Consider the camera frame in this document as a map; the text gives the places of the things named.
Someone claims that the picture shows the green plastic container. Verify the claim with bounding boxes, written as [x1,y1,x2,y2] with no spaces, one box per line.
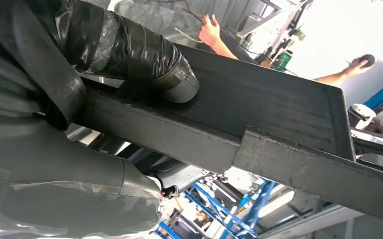
[273,49,293,72]

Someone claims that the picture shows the thin black cable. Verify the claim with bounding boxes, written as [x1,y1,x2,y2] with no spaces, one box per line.
[145,0,298,77]

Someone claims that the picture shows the blue wheeled rack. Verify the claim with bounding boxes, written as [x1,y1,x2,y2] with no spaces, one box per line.
[155,179,278,239]

